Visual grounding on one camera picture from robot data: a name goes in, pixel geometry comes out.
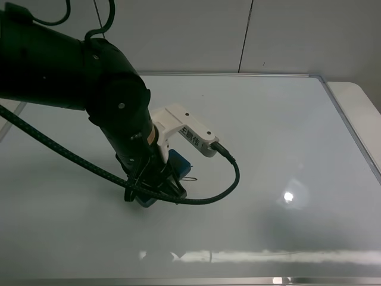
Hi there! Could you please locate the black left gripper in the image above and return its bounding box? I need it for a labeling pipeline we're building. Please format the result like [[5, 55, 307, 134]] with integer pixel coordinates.
[[115, 139, 187, 203]]

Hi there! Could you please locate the teal whiteboard eraser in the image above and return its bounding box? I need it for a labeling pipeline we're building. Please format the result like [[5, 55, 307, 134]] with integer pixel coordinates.
[[144, 149, 191, 195]]

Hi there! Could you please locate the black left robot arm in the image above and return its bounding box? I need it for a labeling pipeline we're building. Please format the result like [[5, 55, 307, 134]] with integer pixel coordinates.
[[1, 1, 179, 203]]

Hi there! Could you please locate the white framed whiteboard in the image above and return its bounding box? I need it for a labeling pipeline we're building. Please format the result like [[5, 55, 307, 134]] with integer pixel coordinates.
[[1, 74, 380, 285]]

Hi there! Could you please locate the black braided cable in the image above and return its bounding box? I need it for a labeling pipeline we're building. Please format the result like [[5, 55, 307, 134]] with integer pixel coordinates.
[[0, 104, 241, 206]]

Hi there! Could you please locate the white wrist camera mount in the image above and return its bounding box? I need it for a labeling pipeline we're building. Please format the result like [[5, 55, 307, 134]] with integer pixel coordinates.
[[151, 104, 219, 163]]

